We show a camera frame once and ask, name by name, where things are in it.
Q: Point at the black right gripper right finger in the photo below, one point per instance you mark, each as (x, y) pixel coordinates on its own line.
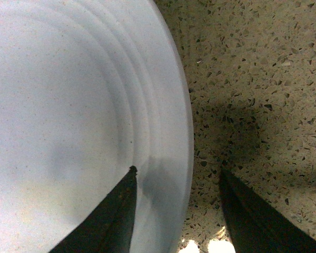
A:
(254, 225)

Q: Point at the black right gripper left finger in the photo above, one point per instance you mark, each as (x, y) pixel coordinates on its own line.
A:
(109, 227)

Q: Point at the light blue plate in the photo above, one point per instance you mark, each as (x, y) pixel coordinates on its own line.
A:
(87, 90)

